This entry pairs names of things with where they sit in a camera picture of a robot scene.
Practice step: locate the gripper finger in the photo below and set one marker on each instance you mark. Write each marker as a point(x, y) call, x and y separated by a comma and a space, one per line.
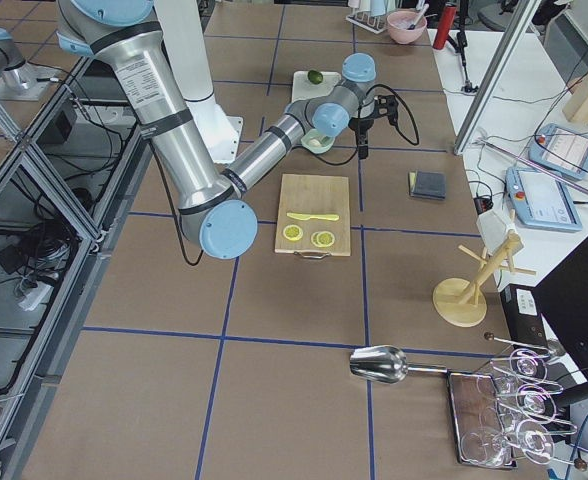
point(362, 144)

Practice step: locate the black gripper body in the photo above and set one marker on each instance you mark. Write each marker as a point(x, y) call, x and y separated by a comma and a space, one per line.
point(362, 124)

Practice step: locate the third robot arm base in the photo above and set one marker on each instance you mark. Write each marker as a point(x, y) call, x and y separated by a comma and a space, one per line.
point(18, 78)

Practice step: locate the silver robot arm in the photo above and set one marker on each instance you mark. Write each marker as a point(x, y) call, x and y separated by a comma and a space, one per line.
point(156, 50)

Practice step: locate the mint green bowl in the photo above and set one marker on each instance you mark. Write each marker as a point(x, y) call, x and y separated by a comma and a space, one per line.
point(327, 141)

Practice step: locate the pink mixing bowl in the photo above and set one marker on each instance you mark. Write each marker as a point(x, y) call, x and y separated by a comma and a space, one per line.
point(404, 28)

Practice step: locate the yellow sponge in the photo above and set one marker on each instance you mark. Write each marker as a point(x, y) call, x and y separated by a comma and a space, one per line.
point(411, 182)

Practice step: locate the white plastic tray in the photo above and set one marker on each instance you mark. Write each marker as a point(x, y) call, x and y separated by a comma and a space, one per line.
point(302, 89)

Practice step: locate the bamboo cutting board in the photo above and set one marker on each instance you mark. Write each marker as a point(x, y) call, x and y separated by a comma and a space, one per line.
point(314, 194)

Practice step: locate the yellow plastic knife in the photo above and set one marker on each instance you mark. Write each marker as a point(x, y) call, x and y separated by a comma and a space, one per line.
point(307, 217)

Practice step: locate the red bottle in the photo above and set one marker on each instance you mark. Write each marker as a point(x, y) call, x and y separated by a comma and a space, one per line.
point(445, 24)

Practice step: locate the blue teach pendant near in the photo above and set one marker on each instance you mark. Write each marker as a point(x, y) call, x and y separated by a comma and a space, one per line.
point(540, 201)

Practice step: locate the blue teach pendant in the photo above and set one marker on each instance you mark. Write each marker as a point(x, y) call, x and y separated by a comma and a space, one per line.
point(540, 201)
point(561, 149)

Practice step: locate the blue teach pendant far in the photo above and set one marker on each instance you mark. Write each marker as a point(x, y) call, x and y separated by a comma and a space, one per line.
point(561, 149)

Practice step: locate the wooden mug tree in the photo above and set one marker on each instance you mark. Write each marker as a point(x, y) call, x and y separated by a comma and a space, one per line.
point(459, 301)

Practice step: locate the metal scoop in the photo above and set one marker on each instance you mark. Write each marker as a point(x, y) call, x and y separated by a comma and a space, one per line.
point(387, 364)

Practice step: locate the black computer monitor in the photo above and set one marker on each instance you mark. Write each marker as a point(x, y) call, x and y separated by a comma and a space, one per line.
point(562, 298)

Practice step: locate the wine glass rack tray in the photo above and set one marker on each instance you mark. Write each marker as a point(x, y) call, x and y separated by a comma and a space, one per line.
point(507, 409)

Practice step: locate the white wire cup rack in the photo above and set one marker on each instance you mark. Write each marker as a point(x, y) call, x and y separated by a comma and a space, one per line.
point(365, 20)

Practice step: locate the aluminium frame post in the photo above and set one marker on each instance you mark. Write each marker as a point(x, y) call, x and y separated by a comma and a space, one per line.
point(509, 41)

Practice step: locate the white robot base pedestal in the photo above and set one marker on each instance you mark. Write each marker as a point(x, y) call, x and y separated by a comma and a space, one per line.
point(185, 45)

